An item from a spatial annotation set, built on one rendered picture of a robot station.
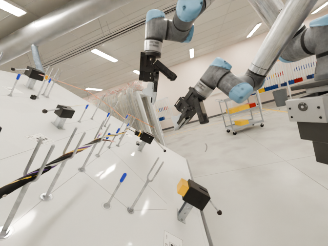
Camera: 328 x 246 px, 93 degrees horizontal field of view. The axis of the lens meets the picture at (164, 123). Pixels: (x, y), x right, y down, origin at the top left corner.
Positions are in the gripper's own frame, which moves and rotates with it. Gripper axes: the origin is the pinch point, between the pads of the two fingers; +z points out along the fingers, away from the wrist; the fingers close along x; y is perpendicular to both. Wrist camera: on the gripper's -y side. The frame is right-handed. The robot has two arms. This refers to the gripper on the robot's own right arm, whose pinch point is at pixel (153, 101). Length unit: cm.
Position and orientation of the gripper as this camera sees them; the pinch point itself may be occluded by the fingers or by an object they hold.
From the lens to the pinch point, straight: 70.7
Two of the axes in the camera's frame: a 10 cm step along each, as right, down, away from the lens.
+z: -1.0, 9.7, 2.1
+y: -9.8, -0.6, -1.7
